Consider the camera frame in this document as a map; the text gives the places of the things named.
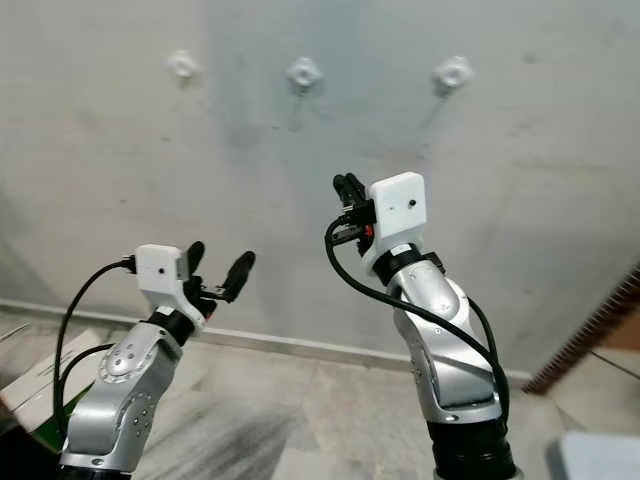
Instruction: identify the grey skirting board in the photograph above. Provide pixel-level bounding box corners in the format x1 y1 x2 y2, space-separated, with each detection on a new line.
0 299 533 382

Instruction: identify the brown ribbed strip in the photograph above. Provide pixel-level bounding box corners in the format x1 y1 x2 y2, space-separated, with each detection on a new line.
521 261 640 395

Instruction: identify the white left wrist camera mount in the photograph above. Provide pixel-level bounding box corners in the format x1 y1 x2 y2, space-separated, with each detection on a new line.
134 243 197 320

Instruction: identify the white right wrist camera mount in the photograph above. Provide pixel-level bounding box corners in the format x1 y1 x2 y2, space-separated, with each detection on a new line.
362 171 428 273

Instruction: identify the white wall hook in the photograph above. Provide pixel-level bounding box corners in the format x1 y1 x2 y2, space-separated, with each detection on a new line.
285 55 324 94
432 54 476 97
165 48 202 84

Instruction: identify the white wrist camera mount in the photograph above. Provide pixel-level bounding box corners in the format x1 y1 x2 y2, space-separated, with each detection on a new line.
362 171 428 273
134 243 197 320

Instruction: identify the white and green cardboard box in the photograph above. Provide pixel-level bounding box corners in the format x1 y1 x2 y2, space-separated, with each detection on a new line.
0 327 97 452

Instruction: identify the pale grey object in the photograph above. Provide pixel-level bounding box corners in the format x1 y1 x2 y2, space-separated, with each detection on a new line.
544 429 640 480

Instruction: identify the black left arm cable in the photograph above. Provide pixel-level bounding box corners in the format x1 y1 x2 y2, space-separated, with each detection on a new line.
51 256 139 452

